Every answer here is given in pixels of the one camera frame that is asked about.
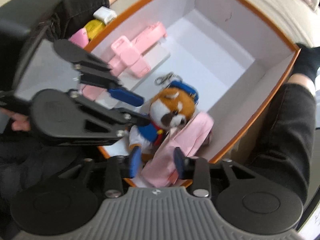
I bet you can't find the person left leg black sock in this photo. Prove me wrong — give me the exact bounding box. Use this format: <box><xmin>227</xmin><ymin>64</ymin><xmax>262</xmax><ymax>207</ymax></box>
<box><xmin>47</xmin><ymin>0</ymin><xmax>116</xmax><ymax>41</ymax></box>

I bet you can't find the yellow tape measure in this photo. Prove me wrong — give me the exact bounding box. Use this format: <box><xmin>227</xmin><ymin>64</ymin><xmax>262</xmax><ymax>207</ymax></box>
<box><xmin>84</xmin><ymin>19</ymin><xmax>105</xmax><ymax>40</ymax></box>

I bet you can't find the person left hand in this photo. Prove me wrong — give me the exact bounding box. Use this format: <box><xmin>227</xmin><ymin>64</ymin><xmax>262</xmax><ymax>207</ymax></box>
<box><xmin>1</xmin><ymin>108</ymin><xmax>30</xmax><ymax>132</ymax></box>

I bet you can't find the pink fabric pouch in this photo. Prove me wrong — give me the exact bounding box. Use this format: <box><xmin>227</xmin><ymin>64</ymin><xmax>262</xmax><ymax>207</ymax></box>
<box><xmin>141</xmin><ymin>112</ymin><xmax>214</xmax><ymax>188</ymax></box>

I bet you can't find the person leg black sock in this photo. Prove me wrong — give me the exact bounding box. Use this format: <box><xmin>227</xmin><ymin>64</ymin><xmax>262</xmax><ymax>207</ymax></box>
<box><xmin>47</xmin><ymin>0</ymin><xmax>116</xmax><ymax>41</ymax></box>
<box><xmin>245</xmin><ymin>43</ymin><xmax>319</xmax><ymax>202</ymax></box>

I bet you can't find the brown plush sailor toy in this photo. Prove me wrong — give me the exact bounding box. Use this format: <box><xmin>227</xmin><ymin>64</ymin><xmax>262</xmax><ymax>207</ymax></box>
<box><xmin>129</xmin><ymin>72</ymin><xmax>199</xmax><ymax>155</ymax></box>

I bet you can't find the orange white cardboard box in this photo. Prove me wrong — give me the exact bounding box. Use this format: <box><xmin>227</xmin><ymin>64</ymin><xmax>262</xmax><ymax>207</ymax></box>
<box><xmin>83</xmin><ymin>0</ymin><xmax>301</xmax><ymax>188</ymax></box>

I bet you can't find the person right leg black sock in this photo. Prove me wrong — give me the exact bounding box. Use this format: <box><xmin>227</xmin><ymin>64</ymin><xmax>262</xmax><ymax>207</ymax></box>
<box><xmin>245</xmin><ymin>43</ymin><xmax>319</xmax><ymax>202</ymax></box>

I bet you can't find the white power adapter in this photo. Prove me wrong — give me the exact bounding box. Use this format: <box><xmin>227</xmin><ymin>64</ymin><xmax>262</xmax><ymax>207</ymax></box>
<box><xmin>93</xmin><ymin>7</ymin><xmax>117</xmax><ymax>25</ymax></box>

